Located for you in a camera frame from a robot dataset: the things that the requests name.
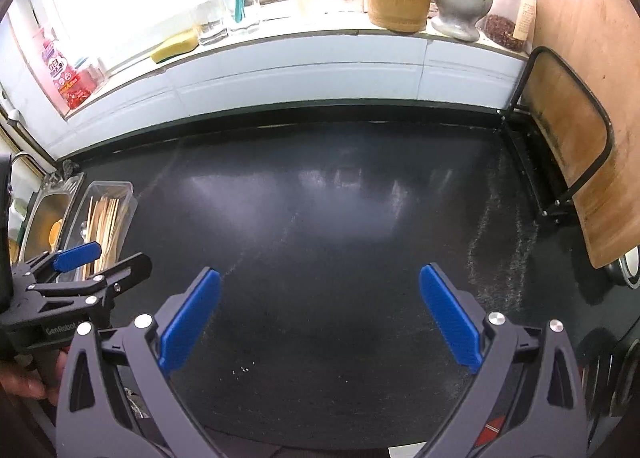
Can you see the black metal rack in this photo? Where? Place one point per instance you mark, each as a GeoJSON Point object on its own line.
{"type": "Point", "coordinates": [530, 167]}

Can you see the pile of bamboo chopsticks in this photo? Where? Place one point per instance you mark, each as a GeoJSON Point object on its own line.
{"type": "Point", "coordinates": [105, 223]}

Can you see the tall drinking glass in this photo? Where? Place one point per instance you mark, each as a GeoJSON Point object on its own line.
{"type": "Point", "coordinates": [212, 27]}
{"type": "Point", "coordinates": [252, 17]}

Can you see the steel wool scrubber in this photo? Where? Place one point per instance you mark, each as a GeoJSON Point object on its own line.
{"type": "Point", "coordinates": [70, 167]}

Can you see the clear plastic container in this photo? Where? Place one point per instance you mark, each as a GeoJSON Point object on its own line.
{"type": "Point", "coordinates": [127, 208]}

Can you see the stone mortar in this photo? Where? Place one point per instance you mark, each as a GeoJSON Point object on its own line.
{"type": "Point", "coordinates": [462, 7]}

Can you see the small glass jar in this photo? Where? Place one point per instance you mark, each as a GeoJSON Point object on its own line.
{"type": "Point", "coordinates": [92, 72]}

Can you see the person's left hand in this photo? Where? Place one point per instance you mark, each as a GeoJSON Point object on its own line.
{"type": "Point", "coordinates": [20, 384]}

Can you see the pink dish soap bottle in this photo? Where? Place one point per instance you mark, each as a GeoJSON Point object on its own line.
{"type": "Point", "coordinates": [62, 72]}

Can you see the steel bowl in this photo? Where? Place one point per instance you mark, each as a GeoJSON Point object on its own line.
{"type": "Point", "coordinates": [631, 265]}

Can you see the wall pipe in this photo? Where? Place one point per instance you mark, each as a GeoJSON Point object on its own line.
{"type": "Point", "coordinates": [10, 115]}

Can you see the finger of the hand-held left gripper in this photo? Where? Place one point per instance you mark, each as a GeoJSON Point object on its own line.
{"type": "Point", "coordinates": [125, 268]}
{"type": "Point", "coordinates": [77, 255]}

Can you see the metal faucet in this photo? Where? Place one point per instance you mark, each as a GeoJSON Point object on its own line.
{"type": "Point", "coordinates": [22, 156]}

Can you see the yellow sponge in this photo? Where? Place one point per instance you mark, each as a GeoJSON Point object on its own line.
{"type": "Point", "coordinates": [175, 45]}

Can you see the glass spice jar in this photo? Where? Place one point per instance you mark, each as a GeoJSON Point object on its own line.
{"type": "Point", "coordinates": [505, 30]}

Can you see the stainless steel sink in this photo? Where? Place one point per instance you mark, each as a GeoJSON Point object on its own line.
{"type": "Point", "coordinates": [45, 208]}

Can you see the large wooden cutting board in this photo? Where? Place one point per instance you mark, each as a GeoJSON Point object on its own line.
{"type": "Point", "coordinates": [590, 37]}

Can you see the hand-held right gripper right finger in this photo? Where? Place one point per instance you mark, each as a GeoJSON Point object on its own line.
{"type": "Point", "coordinates": [450, 318]}

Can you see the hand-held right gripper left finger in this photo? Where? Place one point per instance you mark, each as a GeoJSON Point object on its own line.
{"type": "Point", "coordinates": [190, 318]}

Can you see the metal spoon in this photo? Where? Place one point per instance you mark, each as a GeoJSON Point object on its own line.
{"type": "Point", "coordinates": [82, 233]}

